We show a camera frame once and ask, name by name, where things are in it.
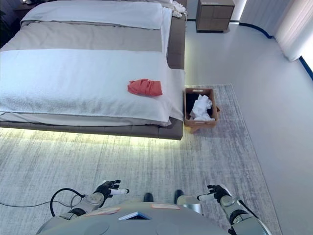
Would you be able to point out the cardboard box with clothes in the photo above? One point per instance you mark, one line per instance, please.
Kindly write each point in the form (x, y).
(200, 123)

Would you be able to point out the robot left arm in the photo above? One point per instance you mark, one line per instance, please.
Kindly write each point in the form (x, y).
(91, 199)

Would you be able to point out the dark bedside table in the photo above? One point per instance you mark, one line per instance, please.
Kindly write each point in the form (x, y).
(27, 6)

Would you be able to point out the robot right leg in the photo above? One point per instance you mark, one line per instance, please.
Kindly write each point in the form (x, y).
(189, 203)

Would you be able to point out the robot leg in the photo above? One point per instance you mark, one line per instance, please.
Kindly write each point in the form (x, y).
(189, 203)
(148, 196)

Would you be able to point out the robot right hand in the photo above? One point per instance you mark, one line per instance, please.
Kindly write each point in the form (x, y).
(218, 192)

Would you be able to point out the blue baseboard strip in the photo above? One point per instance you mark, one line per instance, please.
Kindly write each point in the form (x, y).
(259, 29)

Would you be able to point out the large bed with white bedding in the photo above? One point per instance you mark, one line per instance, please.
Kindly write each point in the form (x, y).
(176, 49)

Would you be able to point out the white textured bed blanket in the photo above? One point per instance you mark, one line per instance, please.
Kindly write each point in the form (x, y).
(73, 78)

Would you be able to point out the black garment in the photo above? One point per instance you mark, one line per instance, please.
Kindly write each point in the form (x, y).
(189, 102)

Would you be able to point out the white folded duvet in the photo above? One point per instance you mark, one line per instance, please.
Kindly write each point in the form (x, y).
(97, 13)

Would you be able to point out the white crumpled clothes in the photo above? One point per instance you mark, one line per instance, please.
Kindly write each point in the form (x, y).
(201, 107)

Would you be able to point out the white curtain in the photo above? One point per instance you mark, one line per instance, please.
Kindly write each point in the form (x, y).
(293, 24)

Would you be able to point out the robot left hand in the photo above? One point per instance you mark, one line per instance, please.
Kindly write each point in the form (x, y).
(107, 189)

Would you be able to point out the red garment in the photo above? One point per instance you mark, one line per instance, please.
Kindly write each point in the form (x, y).
(146, 88)

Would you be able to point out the silver robot torso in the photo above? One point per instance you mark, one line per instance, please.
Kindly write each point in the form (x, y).
(146, 222)

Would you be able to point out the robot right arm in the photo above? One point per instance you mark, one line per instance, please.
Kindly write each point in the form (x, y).
(234, 210)

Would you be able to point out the wooden nightstand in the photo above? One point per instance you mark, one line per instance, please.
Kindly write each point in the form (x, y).
(215, 17)

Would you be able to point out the robot legs and torso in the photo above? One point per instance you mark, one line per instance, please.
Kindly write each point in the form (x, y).
(146, 166)

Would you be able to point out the crumpled white cloth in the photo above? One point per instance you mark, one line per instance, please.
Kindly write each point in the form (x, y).
(178, 8)

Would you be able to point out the grey bed cover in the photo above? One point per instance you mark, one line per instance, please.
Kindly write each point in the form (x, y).
(85, 36)

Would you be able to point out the robot left leg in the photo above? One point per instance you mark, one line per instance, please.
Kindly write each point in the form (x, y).
(148, 196)

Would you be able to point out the white bed mattress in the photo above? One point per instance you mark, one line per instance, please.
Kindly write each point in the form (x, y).
(178, 98)

